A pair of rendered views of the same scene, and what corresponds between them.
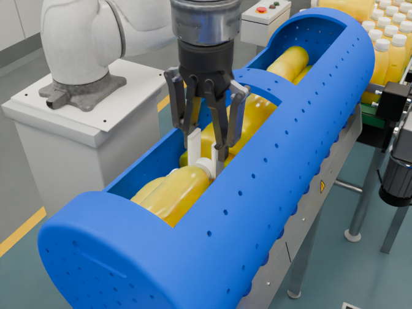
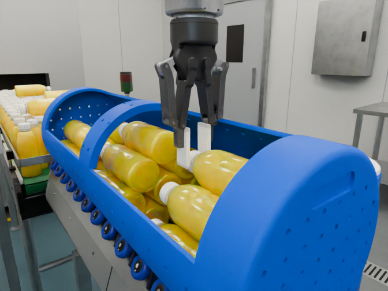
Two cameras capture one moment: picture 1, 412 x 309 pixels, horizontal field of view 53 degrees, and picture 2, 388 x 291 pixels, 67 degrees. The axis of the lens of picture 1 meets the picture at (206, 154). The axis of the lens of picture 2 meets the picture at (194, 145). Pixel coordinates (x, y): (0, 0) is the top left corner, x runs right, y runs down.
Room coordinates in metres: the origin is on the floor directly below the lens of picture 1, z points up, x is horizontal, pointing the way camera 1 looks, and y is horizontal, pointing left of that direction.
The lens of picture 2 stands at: (0.34, 0.45, 1.32)
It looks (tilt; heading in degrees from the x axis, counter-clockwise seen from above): 16 degrees down; 292
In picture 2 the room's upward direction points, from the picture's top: straight up
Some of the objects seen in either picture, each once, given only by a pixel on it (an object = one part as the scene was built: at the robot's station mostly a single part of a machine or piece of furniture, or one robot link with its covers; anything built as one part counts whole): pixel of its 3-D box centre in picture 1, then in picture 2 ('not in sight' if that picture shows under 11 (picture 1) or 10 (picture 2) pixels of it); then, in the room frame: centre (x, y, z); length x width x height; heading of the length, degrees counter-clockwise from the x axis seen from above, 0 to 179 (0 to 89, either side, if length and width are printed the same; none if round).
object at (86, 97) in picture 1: (77, 83); not in sight; (1.02, 0.36, 1.04); 0.22 x 0.18 x 0.06; 152
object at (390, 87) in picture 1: (391, 102); not in sight; (1.06, -0.55, 0.95); 0.10 x 0.07 x 0.10; 59
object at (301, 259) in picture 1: (305, 247); not in sight; (1.03, -0.38, 0.31); 0.06 x 0.06 x 0.63; 59
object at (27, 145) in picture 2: not in sight; (28, 151); (1.31, -0.28, 0.99); 0.07 x 0.07 x 0.19
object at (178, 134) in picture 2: (184, 133); (174, 133); (0.55, 0.03, 1.21); 0.03 x 0.01 x 0.05; 59
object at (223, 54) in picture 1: (205, 66); (194, 49); (0.53, 0.00, 1.34); 0.08 x 0.07 x 0.09; 59
